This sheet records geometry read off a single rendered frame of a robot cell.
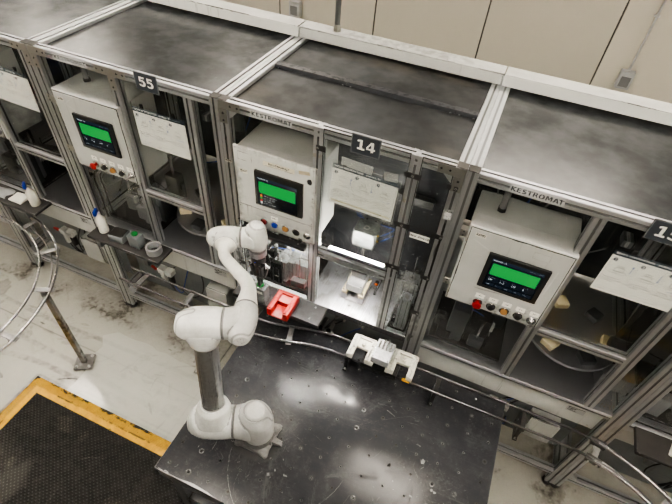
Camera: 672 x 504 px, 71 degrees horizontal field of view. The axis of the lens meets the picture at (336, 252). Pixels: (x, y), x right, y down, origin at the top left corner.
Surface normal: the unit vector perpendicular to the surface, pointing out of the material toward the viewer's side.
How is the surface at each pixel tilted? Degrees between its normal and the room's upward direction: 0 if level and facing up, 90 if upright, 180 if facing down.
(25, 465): 0
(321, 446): 0
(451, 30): 90
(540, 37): 90
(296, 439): 0
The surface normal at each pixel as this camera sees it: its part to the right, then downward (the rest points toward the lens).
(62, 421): 0.07, -0.70
